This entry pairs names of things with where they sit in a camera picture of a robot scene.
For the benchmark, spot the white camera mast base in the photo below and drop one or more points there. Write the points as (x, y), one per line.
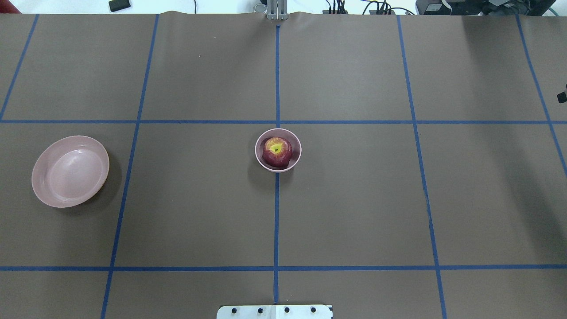
(298, 311)

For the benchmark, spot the aluminium frame post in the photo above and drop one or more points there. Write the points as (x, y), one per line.
(276, 9)

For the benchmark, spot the pink bowl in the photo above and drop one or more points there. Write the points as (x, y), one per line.
(286, 134)

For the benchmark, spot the small black box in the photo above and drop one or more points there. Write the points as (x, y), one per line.
(118, 5)

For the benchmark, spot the pink plate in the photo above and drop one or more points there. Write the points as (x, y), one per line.
(70, 171)

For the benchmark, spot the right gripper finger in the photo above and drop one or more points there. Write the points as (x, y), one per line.
(562, 97)

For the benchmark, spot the red apple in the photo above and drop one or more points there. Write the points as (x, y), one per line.
(277, 152)

